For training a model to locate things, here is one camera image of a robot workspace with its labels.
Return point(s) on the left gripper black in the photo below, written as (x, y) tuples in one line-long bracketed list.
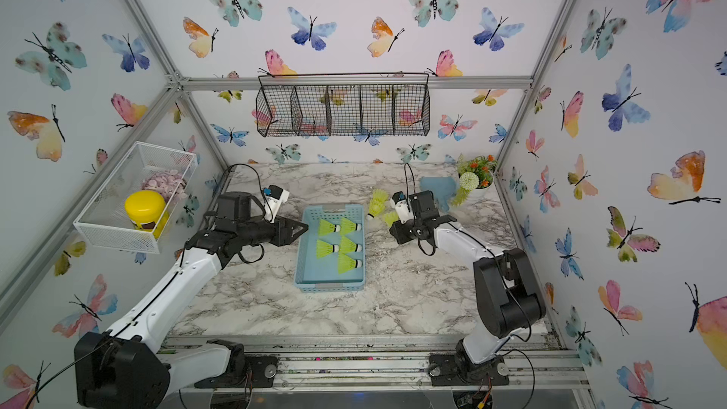
[(282, 235)]

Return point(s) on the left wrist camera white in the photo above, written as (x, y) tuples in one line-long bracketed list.
[(273, 198)]

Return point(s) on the light blue plastic storage basket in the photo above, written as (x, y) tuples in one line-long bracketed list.
[(331, 255)]

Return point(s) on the artificial plant in white pot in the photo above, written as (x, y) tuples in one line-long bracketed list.
[(474, 174)]

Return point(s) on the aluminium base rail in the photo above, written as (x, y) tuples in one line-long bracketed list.
[(406, 362)]

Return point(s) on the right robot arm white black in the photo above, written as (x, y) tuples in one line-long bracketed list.
[(507, 297)]

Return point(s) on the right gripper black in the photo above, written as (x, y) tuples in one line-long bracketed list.
[(398, 233)]

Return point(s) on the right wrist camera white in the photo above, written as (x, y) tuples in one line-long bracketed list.
[(401, 205)]

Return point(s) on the black wire wall basket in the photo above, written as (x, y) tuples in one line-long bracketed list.
[(360, 105)]

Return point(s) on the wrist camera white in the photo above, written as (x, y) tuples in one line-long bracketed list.
[(273, 198), (401, 205)]

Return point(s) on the yellow shuttlecock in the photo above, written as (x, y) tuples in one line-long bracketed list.
[(347, 264), (348, 226), (326, 228), (348, 246), (377, 203), (324, 249)]

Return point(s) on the pink round item in basket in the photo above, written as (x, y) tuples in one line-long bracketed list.
[(170, 184)]

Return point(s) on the yellow lidded jar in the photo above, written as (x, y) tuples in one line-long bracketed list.
[(148, 212)]

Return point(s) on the white mesh wall basket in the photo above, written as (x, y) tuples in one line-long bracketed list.
[(103, 222)]

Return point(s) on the light blue plastic scoop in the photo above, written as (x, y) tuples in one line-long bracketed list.
[(444, 189)]

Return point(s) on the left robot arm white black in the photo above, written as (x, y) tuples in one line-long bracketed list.
[(121, 367)]

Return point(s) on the yellow shuttlecock nested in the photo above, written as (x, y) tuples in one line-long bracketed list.
[(390, 218)]

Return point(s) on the yellow shuttlecock bottom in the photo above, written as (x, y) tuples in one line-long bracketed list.
[(348, 226)]

